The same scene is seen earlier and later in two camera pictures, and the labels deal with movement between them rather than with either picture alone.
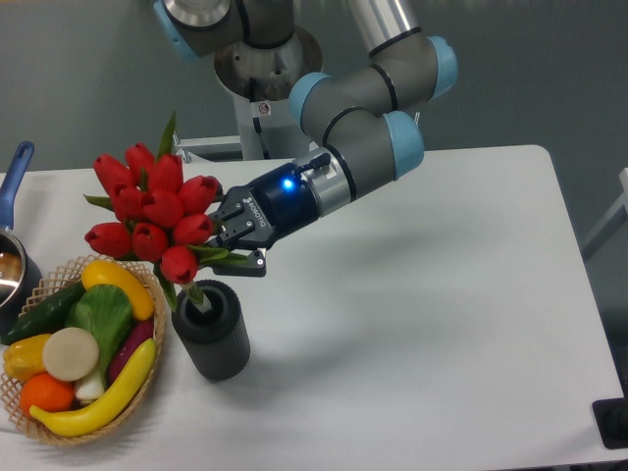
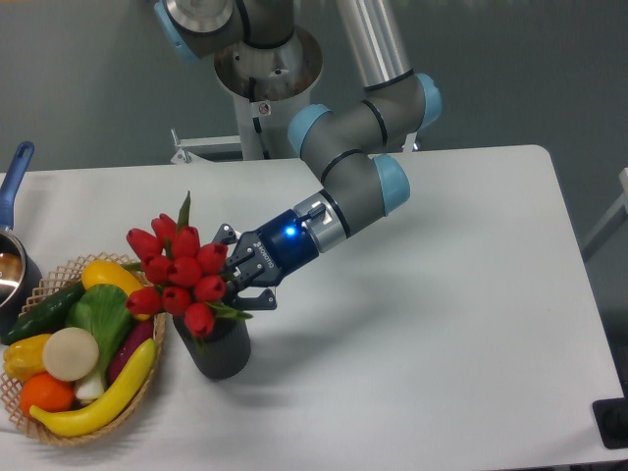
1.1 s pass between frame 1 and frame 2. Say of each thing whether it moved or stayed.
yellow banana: stayed
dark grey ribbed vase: stayed
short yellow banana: stayed
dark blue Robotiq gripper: moved
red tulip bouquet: moved
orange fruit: stayed
